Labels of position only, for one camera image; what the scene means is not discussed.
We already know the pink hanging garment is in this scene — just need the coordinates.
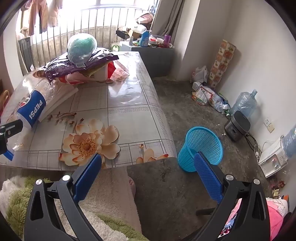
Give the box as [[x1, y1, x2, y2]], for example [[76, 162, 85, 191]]
[[28, 0, 49, 35]]

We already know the clear green plastic container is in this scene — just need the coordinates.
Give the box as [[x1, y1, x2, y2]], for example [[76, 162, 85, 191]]
[[67, 33, 98, 65]]

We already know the blue plastic wastebasket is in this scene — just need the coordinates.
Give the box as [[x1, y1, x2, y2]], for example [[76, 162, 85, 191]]
[[178, 126, 224, 172]]

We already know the pink printed cloth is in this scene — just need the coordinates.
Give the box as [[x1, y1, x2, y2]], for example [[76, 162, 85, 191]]
[[220, 197, 289, 241]]

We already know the white green fleece robe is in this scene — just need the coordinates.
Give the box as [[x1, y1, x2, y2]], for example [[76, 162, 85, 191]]
[[0, 175, 148, 241]]

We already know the tall patterned cardboard box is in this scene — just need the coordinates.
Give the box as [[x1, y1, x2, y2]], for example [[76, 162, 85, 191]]
[[207, 39, 237, 90]]

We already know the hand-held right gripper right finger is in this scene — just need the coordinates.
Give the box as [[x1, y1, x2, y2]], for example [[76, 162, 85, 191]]
[[185, 152, 271, 241]]

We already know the wall socket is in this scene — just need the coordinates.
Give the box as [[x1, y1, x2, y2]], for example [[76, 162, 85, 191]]
[[264, 117, 274, 133]]

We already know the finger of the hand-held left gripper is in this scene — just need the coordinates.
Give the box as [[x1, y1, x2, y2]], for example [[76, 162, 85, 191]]
[[0, 119, 23, 154]]

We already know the black flat object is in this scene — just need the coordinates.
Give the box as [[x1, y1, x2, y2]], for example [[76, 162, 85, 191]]
[[116, 30, 132, 40]]

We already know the metal balcony railing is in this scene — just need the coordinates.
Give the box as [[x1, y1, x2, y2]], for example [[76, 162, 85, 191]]
[[16, 7, 153, 77]]

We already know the purple snack bag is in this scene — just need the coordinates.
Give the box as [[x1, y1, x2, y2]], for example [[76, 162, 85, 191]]
[[44, 47, 119, 81]]

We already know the black cabinet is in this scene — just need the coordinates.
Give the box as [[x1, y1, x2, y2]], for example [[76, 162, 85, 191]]
[[18, 37, 33, 72]]

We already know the yellow green box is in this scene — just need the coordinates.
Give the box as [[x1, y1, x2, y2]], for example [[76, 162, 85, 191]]
[[84, 65, 105, 77]]

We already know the grey cabinet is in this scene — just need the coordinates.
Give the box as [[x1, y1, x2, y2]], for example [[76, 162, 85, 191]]
[[119, 44, 175, 78]]

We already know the clear blue water jug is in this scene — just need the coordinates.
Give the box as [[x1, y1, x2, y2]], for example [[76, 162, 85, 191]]
[[230, 89, 258, 118], [281, 125, 296, 158]]

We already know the black power cable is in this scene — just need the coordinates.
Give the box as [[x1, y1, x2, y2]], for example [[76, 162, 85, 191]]
[[245, 131, 263, 163]]

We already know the grey curtain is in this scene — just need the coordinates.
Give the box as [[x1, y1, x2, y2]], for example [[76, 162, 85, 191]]
[[150, 0, 185, 39]]

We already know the pink cloth bundle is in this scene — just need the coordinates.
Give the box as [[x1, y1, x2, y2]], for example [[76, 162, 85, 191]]
[[136, 13, 155, 25]]

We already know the pile of packaging litter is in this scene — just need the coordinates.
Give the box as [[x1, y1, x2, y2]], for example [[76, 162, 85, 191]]
[[191, 82, 230, 115]]

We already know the white water dispenser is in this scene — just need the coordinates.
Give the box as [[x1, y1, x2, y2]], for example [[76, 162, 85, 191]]
[[258, 137, 288, 178]]

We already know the red white plastic bag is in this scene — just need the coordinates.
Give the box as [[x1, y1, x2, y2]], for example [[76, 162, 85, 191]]
[[55, 59, 131, 85]]

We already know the assorted cabinet clutter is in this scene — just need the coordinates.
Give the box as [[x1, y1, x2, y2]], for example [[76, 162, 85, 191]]
[[149, 35, 175, 48]]

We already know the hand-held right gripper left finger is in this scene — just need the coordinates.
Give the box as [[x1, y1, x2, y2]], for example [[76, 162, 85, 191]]
[[24, 153, 102, 241]]

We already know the blue detergent bottle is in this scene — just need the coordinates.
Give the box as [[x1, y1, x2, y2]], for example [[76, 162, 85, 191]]
[[139, 30, 150, 47]]

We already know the large window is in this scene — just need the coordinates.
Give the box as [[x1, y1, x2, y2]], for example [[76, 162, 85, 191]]
[[23, 0, 153, 30]]

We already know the blue label soda bottle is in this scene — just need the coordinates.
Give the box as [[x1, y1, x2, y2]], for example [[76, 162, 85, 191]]
[[5, 80, 59, 161]]

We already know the brown cardboard box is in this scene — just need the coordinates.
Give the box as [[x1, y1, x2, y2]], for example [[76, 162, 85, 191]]
[[126, 28, 145, 39]]

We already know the blue hanging cloth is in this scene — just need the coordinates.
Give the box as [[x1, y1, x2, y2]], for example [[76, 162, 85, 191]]
[[148, 0, 160, 16]]

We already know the grey rice cooker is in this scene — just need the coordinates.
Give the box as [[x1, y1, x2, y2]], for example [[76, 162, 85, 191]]
[[224, 111, 251, 142]]

